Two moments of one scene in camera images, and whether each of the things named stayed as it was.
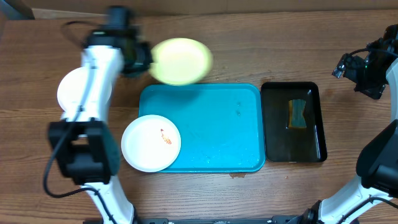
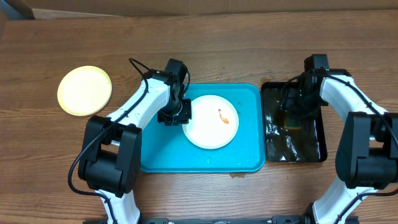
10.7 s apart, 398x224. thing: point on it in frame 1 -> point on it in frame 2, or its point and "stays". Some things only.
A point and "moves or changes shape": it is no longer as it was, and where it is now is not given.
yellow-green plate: [181, 61] moves or changes shape
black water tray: [282, 144] stays
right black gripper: [347, 69] -> [292, 109]
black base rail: [277, 219] stays
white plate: [150, 143] -> [214, 122]
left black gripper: [146, 50] -> [184, 119]
